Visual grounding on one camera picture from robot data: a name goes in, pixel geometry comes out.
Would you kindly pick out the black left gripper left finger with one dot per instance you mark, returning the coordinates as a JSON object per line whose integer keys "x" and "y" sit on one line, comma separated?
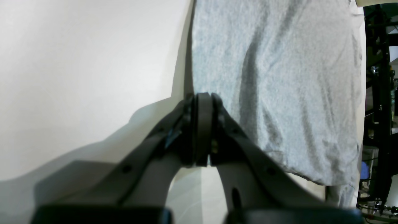
{"x": 136, "y": 190}

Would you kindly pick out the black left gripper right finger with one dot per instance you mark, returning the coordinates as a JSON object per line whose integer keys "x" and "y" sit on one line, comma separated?
{"x": 257, "y": 190}

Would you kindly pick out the grey T-shirt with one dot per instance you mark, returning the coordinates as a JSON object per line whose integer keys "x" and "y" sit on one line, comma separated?
{"x": 288, "y": 71}

